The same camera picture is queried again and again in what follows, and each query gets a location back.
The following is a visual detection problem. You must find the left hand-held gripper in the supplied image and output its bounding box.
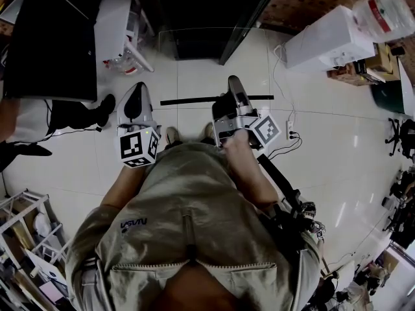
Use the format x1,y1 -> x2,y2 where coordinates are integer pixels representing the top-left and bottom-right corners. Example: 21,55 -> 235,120
115,82 -> 162,169

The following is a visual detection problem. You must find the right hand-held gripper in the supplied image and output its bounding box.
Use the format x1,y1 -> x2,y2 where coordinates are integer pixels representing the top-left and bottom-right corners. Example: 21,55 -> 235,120
211,75 -> 281,152

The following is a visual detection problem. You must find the glass shelf with black trim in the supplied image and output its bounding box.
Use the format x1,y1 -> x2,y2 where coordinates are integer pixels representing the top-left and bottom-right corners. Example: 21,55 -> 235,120
158,27 -> 275,107

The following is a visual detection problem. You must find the black fridge with white door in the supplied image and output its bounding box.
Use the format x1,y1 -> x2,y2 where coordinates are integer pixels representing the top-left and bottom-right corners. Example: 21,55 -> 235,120
93,0 -> 286,76

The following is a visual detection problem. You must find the person's left forearm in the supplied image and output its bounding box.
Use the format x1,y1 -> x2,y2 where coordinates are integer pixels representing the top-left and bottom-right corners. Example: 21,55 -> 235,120
99,164 -> 148,212

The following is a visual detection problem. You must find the person's right forearm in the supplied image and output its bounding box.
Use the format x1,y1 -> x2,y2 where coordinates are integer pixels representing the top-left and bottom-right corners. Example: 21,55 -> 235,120
222,130 -> 280,214

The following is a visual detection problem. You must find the person's left shoe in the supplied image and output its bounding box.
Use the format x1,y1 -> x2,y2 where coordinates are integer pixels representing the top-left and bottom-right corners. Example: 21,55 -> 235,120
165,126 -> 181,150

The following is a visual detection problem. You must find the person's right shoe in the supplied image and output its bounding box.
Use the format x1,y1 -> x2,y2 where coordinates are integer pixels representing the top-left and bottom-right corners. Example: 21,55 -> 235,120
200,122 -> 215,144

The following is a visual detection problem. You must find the clear bottle with red label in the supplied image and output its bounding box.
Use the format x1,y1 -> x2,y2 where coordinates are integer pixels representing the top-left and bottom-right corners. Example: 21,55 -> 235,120
103,56 -> 139,76

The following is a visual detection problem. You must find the white power strip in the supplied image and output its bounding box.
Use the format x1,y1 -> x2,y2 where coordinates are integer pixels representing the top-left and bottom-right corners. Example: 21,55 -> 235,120
285,119 -> 297,141

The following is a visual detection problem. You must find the person's beige shirt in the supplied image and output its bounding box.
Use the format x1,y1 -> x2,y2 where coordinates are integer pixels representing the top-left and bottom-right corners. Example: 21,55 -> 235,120
64,141 -> 322,311

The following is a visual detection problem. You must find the white box appliance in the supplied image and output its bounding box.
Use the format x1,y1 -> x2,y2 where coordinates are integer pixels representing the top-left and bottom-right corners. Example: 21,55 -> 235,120
283,5 -> 377,74

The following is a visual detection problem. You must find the black pole rig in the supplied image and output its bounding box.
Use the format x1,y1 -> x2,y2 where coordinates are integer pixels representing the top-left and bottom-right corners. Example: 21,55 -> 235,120
257,153 -> 327,243

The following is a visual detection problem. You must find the large black cabinet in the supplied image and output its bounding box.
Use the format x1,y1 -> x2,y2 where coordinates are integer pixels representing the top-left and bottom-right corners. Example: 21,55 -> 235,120
2,0 -> 99,103

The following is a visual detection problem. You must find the cardboard box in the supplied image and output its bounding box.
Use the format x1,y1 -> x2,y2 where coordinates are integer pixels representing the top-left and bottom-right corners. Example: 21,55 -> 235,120
364,43 -> 400,75

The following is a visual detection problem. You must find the dark green bin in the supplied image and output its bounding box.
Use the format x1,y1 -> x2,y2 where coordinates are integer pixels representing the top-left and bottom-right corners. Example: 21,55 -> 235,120
370,80 -> 406,115

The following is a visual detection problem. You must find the white metal rack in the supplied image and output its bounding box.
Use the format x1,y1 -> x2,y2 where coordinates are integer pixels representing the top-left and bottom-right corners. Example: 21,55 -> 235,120
0,189 -> 71,311

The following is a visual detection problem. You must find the wrapped clear water jug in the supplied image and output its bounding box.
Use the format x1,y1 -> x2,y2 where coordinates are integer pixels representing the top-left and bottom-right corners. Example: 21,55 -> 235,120
351,0 -> 415,43

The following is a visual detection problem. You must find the white board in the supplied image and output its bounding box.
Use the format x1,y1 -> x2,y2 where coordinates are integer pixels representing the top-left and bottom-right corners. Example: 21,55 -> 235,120
397,58 -> 415,117

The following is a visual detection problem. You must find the black office chair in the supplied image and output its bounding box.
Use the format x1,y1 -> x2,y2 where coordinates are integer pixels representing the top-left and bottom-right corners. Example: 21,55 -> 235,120
385,117 -> 415,159

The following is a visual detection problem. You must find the white cable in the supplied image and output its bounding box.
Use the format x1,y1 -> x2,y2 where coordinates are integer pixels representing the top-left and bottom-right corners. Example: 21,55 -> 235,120
272,43 -> 296,122

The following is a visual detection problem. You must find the black power cable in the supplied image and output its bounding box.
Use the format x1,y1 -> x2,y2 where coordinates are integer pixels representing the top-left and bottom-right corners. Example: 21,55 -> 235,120
265,132 -> 303,160

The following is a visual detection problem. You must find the black neck strap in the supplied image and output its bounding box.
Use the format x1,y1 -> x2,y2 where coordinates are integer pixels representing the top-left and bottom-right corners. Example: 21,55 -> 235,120
181,214 -> 199,266

